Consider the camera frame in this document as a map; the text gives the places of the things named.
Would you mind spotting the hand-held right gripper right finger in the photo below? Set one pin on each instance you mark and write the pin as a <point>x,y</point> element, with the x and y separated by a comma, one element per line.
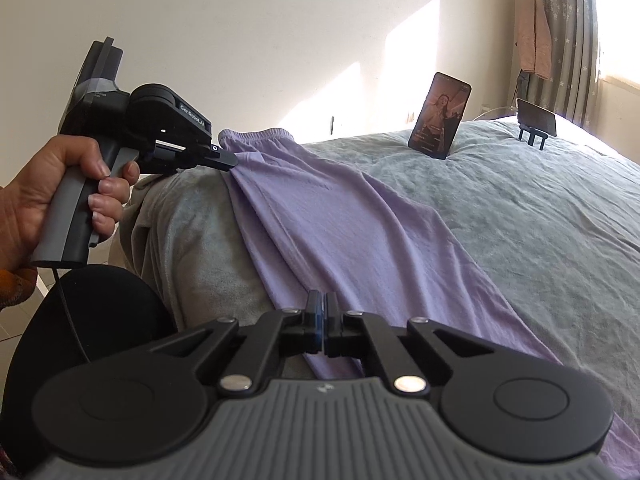
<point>334,335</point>

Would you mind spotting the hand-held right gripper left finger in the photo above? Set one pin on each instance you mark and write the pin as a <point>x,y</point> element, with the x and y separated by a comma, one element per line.
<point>315,330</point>

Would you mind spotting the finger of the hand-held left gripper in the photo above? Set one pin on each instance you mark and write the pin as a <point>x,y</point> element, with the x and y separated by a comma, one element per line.
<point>220,160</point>

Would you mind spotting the purple pants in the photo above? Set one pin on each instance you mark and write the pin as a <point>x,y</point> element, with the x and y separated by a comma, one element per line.
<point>350,220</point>

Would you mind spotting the person's left hand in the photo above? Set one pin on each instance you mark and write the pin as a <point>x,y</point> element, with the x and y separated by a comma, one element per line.
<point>30,180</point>

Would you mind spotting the light grey fleece blanket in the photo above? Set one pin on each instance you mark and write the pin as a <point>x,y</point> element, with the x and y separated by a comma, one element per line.
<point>200,260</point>

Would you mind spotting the person's black trousers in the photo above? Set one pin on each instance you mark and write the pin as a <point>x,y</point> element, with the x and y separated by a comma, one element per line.
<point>100,320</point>

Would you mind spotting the grey bed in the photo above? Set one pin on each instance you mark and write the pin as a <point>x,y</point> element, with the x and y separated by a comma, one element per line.
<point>500,210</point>

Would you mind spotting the black smartphone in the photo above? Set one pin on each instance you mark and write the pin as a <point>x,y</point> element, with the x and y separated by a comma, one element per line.
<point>440,115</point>
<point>537,117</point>

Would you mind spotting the blue legged phone stand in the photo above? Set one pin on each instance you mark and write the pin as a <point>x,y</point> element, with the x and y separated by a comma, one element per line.
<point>532,139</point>

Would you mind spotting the dark grey hanging cloth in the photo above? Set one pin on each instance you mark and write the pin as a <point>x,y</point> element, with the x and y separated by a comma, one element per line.
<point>522,85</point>

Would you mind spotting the pink hanging jacket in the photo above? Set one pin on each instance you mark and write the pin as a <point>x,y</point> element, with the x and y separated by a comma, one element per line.
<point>532,35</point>

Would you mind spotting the grey star-patterned curtain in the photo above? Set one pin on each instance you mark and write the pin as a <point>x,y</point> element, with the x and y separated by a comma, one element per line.
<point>570,40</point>

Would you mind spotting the window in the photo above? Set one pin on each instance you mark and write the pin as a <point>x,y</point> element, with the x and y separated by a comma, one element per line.
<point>620,20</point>

